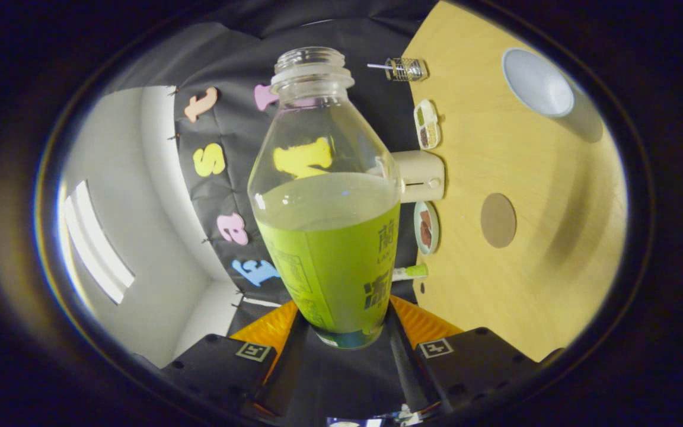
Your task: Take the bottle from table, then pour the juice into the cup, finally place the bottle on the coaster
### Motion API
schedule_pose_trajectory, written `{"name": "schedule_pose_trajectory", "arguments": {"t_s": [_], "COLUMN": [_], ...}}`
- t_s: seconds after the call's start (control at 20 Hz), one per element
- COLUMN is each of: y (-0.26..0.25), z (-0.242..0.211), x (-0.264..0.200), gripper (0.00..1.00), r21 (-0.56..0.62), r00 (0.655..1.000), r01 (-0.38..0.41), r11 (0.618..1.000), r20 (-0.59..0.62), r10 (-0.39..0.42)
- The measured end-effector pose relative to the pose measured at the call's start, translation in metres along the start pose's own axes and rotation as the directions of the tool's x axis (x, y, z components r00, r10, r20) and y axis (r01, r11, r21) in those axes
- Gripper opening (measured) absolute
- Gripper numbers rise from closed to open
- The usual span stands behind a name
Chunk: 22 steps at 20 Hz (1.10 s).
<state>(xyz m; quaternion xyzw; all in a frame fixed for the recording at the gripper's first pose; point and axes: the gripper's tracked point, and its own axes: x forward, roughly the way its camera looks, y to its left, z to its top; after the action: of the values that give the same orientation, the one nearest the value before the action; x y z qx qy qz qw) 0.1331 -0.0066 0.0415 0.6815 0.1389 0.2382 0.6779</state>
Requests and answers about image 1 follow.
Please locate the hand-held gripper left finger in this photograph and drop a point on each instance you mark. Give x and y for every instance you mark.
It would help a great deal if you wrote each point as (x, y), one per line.
(285, 367)

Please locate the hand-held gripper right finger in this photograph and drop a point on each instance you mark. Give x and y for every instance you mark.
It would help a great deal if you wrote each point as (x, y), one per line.
(405, 370)

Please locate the green label juice bottle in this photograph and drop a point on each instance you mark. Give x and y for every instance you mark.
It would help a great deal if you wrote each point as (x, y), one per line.
(329, 273)

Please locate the round brown coaster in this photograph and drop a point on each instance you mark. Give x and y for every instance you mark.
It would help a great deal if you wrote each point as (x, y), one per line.
(498, 220)

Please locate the grey cup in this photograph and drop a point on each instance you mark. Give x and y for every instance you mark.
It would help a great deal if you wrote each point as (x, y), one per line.
(537, 83)

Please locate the small white green bottle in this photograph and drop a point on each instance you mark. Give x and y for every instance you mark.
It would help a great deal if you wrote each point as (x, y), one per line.
(409, 272)

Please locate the bright screen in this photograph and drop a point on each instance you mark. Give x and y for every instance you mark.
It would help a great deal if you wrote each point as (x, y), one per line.
(353, 422)

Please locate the brown food pieces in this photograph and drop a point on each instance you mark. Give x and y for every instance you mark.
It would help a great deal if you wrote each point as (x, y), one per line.
(425, 228)

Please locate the pale green plate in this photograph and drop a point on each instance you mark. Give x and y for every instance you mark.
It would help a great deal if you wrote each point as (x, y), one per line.
(435, 228)

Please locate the wooden table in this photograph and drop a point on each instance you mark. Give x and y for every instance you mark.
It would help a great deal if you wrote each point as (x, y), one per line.
(543, 284)

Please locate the white toaster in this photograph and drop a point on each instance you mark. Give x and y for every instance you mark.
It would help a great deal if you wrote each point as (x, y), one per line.
(421, 176)

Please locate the long ceiling light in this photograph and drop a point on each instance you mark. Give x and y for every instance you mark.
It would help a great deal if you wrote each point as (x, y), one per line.
(95, 243)

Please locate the white divided snack tray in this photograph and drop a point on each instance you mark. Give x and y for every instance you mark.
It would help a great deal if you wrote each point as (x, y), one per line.
(427, 123)

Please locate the white straw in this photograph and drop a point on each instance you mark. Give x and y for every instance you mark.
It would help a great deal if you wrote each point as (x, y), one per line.
(377, 66)

